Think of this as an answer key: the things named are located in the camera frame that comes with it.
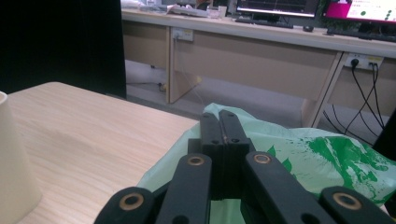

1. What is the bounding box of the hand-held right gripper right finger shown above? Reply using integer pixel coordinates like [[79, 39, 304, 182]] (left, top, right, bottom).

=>
[[219, 109, 257, 200]]

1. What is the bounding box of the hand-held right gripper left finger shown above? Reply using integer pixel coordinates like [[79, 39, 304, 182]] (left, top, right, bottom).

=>
[[199, 112, 226, 200]]

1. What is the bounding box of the green plastic bag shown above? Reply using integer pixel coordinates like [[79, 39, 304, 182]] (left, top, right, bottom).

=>
[[136, 103, 396, 224]]

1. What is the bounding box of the white trash bin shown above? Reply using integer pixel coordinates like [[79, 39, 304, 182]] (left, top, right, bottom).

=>
[[0, 91, 43, 224]]

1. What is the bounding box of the long wooden desk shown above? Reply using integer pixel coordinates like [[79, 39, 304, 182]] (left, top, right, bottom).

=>
[[120, 8, 396, 129]]

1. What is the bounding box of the black keyboard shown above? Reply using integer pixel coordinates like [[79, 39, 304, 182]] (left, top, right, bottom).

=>
[[234, 18, 294, 30], [326, 27, 396, 43]]

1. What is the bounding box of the white keyboard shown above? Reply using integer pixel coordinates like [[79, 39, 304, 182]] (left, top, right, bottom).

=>
[[167, 4, 209, 19]]

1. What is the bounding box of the computer monitor with dark screen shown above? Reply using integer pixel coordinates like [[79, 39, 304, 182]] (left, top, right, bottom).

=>
[[235, 0, 320, 19]]

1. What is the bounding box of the black curtain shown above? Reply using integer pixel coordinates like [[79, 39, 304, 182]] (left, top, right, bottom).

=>
[[0, 0, 127, 100], [372, 108, 396, 162]]

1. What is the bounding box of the computer monitor with pink screen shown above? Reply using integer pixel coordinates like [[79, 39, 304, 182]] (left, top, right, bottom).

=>
[[321, 0, 396, 25]]

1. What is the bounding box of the white wall socket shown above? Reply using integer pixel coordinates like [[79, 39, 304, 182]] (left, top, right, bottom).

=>
[[172, 27, 194, 43], [345, 52, 385, 71]]

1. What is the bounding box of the thin black cable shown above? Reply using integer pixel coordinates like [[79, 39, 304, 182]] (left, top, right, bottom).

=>
[[321, 63, 380, 147], [350, 62, 387, 131]]

